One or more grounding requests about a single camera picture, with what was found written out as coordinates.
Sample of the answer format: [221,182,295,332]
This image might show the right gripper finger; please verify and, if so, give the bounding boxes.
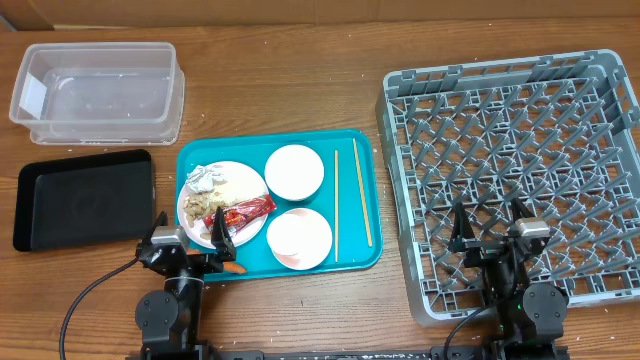
[510,197,535,224]
[449,202,475,245]

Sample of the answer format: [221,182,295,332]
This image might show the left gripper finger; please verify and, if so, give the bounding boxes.
[141,211,168,244]
[211,207,236,262]

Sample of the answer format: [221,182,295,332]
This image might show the red snack wrapper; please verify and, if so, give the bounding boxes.
[203,195,277,237]

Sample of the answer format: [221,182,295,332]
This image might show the white plate with food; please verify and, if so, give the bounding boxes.
[176,161,268,249]

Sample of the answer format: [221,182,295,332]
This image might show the white tissue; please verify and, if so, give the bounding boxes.
[185,164,227,193]

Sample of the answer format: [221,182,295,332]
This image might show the pink rimmed bowl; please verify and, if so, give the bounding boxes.
[266,208,333,271]

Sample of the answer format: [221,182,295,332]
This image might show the wooden chopstick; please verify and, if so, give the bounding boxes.
[352,138,373,248]
[334,150,339,263]

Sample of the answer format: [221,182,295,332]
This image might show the white bowl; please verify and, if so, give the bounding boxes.
[264,144,324,201]

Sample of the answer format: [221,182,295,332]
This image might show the white paper cup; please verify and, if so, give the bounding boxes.
[267,213,309,256]

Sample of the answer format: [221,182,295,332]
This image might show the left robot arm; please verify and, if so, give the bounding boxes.
[135,209,236,359]

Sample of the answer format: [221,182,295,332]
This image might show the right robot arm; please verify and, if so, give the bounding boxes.
[441,198,569,359]

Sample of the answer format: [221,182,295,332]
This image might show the grey dishwasher rack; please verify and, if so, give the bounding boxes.
[376,49,639,326]

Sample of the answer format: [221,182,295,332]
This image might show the orange carrot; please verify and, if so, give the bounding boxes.
[223,262,247,274]

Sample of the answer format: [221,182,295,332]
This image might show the food scraps on plate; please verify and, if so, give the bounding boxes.
[180,181,253,241]

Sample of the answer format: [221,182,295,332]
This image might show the black plastic tray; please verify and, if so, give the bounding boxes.
[13,149,156,252]

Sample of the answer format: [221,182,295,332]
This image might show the teal serving tray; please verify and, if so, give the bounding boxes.
[176,130,383,280]

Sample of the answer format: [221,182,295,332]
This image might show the clear plastic bin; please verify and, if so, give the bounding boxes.
[9,42,186,146]

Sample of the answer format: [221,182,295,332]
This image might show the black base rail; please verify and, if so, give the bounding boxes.
[199,344,571,360]

